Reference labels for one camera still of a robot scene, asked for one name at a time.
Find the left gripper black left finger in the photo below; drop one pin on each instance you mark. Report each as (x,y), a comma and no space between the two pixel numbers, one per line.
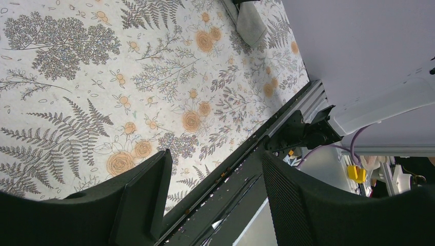
(125,210)

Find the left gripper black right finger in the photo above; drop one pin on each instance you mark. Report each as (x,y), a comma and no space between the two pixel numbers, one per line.
(307,211)

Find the grey cloth napkin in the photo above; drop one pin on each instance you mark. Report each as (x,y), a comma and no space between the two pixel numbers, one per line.
(250,25)

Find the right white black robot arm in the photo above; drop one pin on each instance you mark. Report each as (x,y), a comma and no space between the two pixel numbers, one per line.
(332,123)

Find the floral patterned tablecloth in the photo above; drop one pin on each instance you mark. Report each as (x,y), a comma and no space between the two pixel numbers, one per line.
(90,89)

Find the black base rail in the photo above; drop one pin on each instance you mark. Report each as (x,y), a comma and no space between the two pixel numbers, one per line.
(219,208)

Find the right aluminium frame post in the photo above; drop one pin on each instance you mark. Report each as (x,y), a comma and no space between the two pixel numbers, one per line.
(309,100)

